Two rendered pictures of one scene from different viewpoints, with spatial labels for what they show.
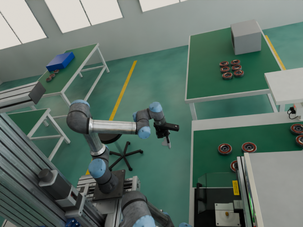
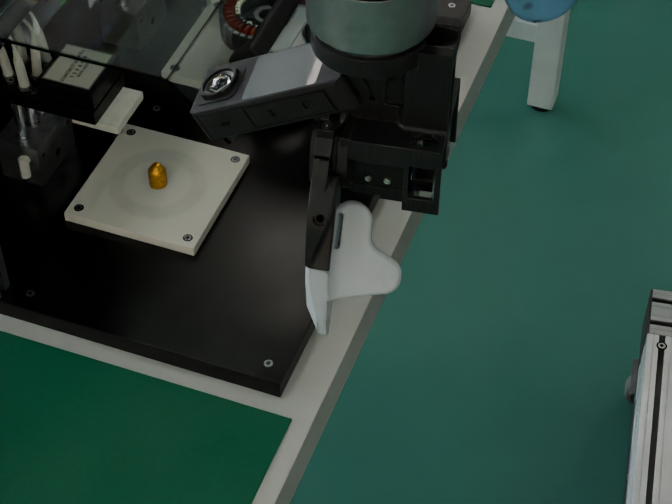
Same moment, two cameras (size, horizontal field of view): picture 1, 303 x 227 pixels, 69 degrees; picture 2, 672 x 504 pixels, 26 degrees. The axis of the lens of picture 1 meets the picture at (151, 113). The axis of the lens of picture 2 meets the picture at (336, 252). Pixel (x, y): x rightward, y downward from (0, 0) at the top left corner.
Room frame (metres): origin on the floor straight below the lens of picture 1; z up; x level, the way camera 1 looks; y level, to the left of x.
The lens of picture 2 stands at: (1.79, -0.08, 1.88)
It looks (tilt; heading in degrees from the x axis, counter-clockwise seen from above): 47 degrees down; 178
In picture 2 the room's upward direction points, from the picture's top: straight up
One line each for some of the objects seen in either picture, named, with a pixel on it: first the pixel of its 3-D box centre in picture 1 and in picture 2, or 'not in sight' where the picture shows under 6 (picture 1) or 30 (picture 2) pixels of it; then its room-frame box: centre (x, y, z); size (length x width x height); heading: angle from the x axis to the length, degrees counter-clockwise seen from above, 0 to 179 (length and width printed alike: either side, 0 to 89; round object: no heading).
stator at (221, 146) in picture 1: (224, 149); not in sight; (1.17, -0.48, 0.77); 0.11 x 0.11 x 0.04
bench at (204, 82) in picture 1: (228, 76); not in sight; (2.67, -1.27, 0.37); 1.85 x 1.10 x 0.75; 158
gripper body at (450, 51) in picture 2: (161, 128); (381, 103); (1.12, -0.03, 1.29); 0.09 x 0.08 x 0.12; 76
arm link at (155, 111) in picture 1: (156, 111); not in sight; (1.12, -0.03, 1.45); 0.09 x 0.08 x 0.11; 84
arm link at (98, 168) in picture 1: (99, 170); not in sight; (1.05, 0.47, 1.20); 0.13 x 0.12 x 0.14; 174
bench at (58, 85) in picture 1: (73, 82); not in sight; (4.47, 1.34, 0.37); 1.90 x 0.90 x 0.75; 158
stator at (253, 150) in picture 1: (249, 148); not in sight; (1.09, -0.65, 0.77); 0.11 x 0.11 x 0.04
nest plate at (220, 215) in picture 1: (227, 214); (158, 187); (0.66, -0.23, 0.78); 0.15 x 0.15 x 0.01; 68
